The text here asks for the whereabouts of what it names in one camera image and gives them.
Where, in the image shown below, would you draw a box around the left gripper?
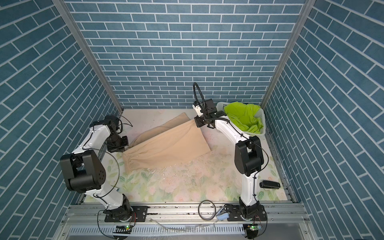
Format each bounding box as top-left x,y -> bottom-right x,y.
106,133 -> 129,153

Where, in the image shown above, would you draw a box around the beige shorts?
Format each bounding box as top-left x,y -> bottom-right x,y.
123,113 -> 211,173

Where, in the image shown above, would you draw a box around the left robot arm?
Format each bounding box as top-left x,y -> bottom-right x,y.
60,115 -> 131,212

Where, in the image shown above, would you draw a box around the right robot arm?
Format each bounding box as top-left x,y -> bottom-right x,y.
193,99 -> 268,216

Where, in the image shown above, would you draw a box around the lime green shorts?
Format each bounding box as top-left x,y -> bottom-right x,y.
224,102 -> 264,134

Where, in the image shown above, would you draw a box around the white plastic basket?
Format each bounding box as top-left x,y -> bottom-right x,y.
216,102 -> 267,136

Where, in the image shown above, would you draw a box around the small black remote device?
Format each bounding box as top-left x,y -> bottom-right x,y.
259,180 -> 281,190

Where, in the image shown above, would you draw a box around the blue white connector plug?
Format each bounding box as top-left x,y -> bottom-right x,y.
217,213 -> 230,221

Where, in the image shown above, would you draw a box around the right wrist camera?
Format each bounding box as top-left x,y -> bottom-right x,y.
193,101 -> 203,117

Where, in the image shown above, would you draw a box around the black corrugated cable hose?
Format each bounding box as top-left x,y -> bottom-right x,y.
192,82 -> 207,109

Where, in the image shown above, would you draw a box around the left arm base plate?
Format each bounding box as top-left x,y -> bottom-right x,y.
103,206 -> 149,223

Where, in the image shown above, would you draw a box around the aluminium front rail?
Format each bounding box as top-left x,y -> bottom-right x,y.
54,201 -> 317,240

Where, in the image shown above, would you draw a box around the black coiled cable loop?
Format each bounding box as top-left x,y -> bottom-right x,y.
197,200 -> 217,222

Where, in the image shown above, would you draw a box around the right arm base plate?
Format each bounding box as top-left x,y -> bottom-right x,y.
224,203 -> 268,222

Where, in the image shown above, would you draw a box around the white slotted cable duct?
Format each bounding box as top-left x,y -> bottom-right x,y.
68,224 -> 245,237

